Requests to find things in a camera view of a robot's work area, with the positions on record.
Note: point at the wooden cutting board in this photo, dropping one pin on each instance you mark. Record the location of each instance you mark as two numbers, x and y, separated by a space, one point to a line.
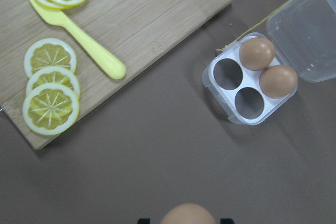
138 32

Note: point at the yellow plastic knife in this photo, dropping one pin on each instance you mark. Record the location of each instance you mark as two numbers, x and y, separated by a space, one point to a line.
106 61

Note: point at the lemon slice lower middle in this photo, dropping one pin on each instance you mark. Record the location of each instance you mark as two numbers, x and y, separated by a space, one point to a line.
56 75

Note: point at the clear plastic egg box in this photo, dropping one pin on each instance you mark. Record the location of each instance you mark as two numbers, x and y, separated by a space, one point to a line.
256 74

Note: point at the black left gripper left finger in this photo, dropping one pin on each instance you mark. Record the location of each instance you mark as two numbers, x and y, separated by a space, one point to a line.
143 221

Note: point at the lemon slice lower upper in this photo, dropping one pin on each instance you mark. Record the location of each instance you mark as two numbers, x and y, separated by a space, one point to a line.
49 52

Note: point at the brown egg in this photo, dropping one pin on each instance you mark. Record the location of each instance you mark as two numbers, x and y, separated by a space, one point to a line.
278 81
256 53
188 213

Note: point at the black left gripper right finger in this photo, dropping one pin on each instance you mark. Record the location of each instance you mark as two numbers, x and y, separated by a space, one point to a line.
226 221

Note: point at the lemon slice lower front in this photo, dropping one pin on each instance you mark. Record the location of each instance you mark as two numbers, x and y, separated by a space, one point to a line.
50 109

